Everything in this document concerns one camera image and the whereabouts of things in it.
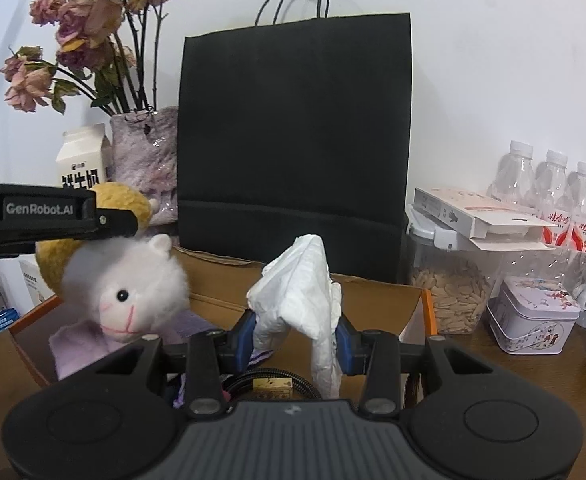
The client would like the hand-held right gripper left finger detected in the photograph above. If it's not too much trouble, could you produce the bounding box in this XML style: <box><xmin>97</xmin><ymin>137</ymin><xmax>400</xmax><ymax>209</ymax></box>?
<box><xmin>96</xmin><ymin>310</ymin><xmax>258</xmax><ymax>420</ymax></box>

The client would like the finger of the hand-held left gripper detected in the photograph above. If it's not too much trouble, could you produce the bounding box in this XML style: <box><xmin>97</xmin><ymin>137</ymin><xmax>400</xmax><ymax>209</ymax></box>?
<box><xmin>96</xmin><ymin>207</ymin><xmax>140</xmax><ymax>242</ymax></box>

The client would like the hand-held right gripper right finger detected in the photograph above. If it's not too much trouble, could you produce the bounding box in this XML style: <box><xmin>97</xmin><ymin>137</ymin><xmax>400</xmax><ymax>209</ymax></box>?
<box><xmin>337</xmin><ymin>316</ymin><xmax>494</xmax><ymax>415</ymax></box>

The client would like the red cardboard box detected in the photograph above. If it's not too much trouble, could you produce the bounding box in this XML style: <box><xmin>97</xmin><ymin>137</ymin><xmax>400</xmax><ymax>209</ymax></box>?
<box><xmin>8</xmin><ymin>245</ymin><xmax>439</xmax><ymax>403</ymax></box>

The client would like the small gold block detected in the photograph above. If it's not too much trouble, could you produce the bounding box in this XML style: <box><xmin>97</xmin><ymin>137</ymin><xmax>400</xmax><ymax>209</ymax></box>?
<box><xmin>253</xmin><ymin>377</ymin><xmax>294</xmax><ymax>401</ymax></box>

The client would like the black braided charging cable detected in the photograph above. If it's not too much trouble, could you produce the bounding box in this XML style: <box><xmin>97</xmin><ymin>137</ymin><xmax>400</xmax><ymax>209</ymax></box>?
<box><xmin>223</xmin><ymin>366</ymin><xmax>324</xmax><ymax>402</ymax></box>

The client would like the yellow white alpaca plush toy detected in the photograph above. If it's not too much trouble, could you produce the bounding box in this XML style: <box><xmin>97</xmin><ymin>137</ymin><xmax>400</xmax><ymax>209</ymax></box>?
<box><xmin>36</xmin><ymin>182</ymin><xmax>191</xmax><ymax>346</ymax></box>

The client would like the white milk carton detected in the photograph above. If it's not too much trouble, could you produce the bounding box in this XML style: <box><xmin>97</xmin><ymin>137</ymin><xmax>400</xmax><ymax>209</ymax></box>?
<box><xmin>56</xmin><ymin>124</ymin><xmax>112</xmax><ymax>193</ymax></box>

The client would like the purple textured vase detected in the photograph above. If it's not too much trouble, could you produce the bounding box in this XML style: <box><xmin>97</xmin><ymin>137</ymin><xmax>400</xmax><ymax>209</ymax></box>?
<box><xmin>110</xmin><ymin>107</ymin><xmax>180</xmax><ymax>227</ymax></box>

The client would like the white carton box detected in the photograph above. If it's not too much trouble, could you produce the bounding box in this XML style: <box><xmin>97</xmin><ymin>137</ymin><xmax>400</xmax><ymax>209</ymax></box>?
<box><xmin>18</xmin><ymin>257</ymin><xmax>61</xmax><ymax>307</ymax></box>

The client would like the clear seed storage container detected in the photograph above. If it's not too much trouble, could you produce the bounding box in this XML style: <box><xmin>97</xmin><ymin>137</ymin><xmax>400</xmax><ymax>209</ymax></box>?
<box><xmin>405</xmin><ymin>202</ymin><xmax>548</xmax><ymax>336</ymax></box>

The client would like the blue packet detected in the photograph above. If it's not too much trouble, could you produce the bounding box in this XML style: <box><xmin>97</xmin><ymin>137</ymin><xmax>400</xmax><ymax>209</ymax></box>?
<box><xmin>0</xmin><ymin>307</ymin><xmax>22</xmax><ymax>343</ymax></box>

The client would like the flat white cardboard packet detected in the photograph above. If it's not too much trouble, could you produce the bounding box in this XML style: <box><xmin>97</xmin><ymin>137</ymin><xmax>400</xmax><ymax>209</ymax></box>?
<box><xmin>413</xmin><ymin>186</ymin><xmax>556</xmax><ymax>252</ymax></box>

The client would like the dried pink rose bouquet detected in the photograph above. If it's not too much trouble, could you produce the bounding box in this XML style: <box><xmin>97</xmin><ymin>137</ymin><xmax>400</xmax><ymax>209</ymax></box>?
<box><xmin>0</xmin><ymin>0</ymin><xmax>174</xmax><ymax>116</ymax></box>

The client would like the black paper shopping bag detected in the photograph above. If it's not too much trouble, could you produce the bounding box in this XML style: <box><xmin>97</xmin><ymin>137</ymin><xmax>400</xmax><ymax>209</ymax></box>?
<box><xmin>177</xmin><ymin>0</ymin><xmax>414</xmax><ymax>287</ymax></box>

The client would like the white tin box with handle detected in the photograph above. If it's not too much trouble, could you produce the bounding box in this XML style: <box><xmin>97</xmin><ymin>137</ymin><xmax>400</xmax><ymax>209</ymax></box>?
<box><xmin>487</xmin><ymin>275</ymin><xmax>582</xmax><ymax>357</ymax></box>

